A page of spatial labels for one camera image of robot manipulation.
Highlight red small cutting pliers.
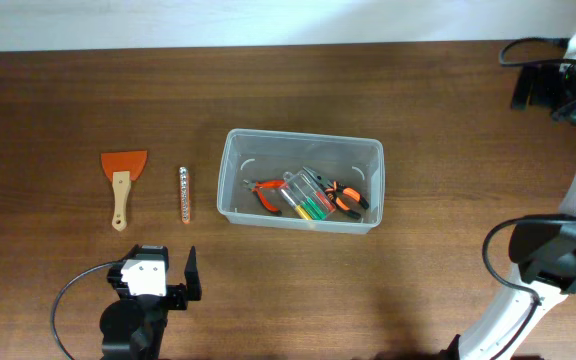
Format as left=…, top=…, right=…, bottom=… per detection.
left=243, top=179, right=284, bottom=216

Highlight clear screwdriver set case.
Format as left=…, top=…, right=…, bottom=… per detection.
left=279, top=170, right=336, bottom=221

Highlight orange black long-nose pliers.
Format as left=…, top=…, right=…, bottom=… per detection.
left=303, top=166, right=370, bottom=220

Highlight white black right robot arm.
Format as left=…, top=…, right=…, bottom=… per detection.
left=437, top=31, right=576, bottom=359

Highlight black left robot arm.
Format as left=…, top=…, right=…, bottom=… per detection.
left=99, top=245, right=202, bottom=360

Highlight clear plastic container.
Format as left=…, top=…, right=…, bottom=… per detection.
left=217, top=129, right=385, bottom=234

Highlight orange socket bit holder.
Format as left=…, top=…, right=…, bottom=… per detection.
left=179, top=167, right=191, bottom=224

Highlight orange scraper wooden handle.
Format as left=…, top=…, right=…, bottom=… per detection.
left=100, top=150, right=148, bottom=231

